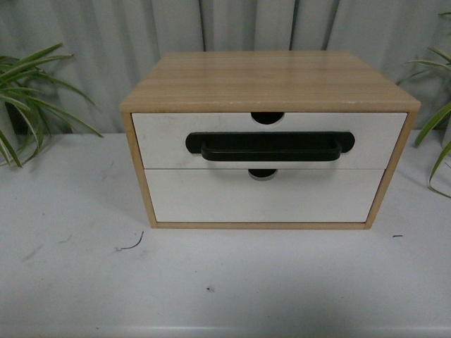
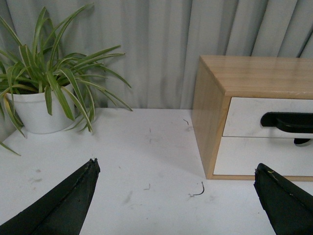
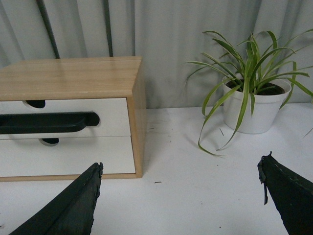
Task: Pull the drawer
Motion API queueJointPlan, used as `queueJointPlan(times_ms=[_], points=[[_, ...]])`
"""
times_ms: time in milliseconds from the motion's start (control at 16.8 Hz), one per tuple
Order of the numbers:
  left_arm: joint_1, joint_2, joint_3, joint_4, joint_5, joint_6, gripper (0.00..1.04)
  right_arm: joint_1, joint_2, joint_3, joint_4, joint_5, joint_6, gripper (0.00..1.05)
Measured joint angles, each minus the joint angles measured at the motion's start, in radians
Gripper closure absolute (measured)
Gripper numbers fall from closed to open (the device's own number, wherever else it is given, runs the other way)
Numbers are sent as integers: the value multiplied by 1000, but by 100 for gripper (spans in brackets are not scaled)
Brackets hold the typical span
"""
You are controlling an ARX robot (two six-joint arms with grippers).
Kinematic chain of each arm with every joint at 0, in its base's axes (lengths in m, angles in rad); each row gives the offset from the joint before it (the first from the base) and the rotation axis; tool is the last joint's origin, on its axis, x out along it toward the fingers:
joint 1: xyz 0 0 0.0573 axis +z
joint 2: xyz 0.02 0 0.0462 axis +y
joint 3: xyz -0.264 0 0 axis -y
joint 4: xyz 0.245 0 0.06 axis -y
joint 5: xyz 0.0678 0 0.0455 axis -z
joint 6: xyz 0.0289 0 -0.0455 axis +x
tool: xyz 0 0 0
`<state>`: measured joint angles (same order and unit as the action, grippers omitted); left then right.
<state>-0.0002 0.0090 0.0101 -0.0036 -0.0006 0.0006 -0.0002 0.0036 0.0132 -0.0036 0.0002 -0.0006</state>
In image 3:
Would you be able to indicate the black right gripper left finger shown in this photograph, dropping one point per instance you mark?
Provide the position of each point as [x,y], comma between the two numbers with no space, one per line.
[70,212]

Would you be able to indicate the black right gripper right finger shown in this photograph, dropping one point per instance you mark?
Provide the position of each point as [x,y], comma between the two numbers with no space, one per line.
[291,193]

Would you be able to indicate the black drawer handle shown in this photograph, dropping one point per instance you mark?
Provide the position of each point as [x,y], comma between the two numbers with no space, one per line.
[47,122]

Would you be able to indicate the white drawer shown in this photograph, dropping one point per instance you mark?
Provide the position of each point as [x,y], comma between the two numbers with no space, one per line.
[70,156]
[113,114]

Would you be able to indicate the wooden drawer cabinet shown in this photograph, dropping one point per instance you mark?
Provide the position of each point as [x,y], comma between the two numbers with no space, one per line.
[36,81]

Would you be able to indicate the white plant pot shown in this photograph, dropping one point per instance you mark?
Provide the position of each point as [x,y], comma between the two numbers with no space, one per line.
[266,108]

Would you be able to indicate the green spider plant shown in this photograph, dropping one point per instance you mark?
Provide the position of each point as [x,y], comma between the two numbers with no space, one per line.
[251,73]

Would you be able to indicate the white curtain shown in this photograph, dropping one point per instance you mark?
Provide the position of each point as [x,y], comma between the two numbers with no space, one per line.
[168,34]

